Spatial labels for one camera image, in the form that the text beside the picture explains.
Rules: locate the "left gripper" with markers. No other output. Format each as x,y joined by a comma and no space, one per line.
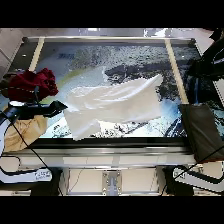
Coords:
56,107

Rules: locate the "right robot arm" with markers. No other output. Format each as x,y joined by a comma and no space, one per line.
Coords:
213,60

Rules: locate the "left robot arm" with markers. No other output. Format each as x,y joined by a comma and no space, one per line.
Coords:
20,111

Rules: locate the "red garment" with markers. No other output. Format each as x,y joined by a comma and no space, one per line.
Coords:
31,83

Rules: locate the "tan garment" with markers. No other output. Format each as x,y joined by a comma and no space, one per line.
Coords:
25,131

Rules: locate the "white garment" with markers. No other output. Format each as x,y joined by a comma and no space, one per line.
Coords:
113,100

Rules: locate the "silver frame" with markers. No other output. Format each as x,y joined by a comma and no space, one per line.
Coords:
111,163

